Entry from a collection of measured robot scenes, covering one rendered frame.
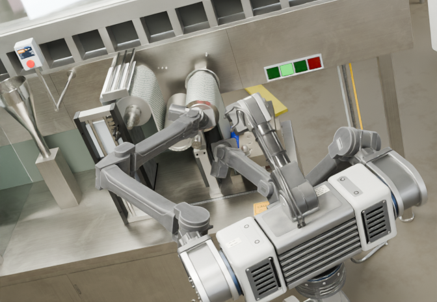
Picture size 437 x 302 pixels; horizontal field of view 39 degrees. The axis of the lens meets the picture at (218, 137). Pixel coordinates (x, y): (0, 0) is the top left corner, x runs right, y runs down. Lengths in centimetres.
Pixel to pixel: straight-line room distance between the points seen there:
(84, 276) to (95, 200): 36
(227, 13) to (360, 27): 56
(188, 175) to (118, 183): 102
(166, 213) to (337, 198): 45
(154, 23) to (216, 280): 153
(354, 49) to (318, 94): 207
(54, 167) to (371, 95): 261
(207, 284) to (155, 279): 125
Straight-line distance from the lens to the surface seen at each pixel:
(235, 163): 218
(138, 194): 168
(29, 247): 276
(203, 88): 246
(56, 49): 281
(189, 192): 262
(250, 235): 139
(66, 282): 270
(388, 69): 296
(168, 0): 255
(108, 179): 176
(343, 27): 263
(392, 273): 330
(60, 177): 275
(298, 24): 260
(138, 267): 258
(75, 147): 298
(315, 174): 177
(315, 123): 442
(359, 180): 146
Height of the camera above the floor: 246
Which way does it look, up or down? 33 degrees down
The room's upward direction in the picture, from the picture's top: 19 degrees counter-clockwise
